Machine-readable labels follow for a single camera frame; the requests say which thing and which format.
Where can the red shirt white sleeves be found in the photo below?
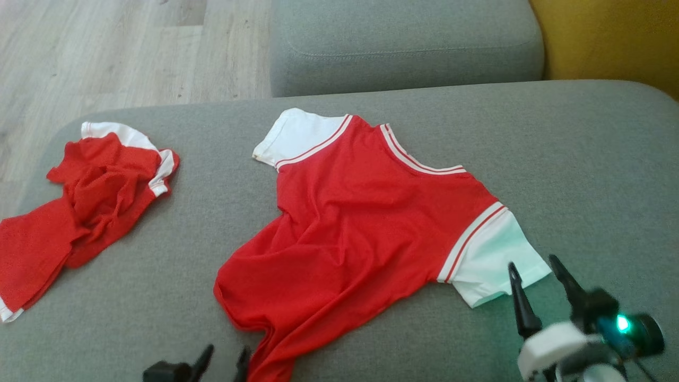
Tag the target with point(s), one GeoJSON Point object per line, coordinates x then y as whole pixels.
{"type": "Point", "coordinates": [360, 228]}

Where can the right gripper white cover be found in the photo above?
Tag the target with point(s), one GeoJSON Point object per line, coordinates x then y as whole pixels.
{"type": "Point", "coordinates": [549, 347]}

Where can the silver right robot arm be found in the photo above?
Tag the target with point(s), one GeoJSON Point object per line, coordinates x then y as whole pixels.
{"type": "Point", "coordinates": [599, 374]}

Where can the blue right wrist connector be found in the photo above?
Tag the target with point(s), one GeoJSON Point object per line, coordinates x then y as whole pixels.
{"type": "Point", "coordinates": [610, 333]}

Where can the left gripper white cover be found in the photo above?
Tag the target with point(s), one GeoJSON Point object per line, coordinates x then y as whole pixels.
{"type": "Point", "coordinates": [167, 372]}

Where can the yellow sofa cushion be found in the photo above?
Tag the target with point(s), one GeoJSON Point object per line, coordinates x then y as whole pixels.
{"type": "Point", "coordinates": [610, 37]}

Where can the red shorts white trim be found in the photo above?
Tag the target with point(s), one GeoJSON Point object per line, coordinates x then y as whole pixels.
{"type": "Point", "coordinates": [101, 196]}

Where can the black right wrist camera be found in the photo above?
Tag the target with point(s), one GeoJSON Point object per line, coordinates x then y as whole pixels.
{"type": "Point", "coordinates": [650, 334]}

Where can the grey sofa back cushion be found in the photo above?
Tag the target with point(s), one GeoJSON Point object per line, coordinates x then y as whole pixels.
{"type": "Point", "coordinates": [403, 42]}

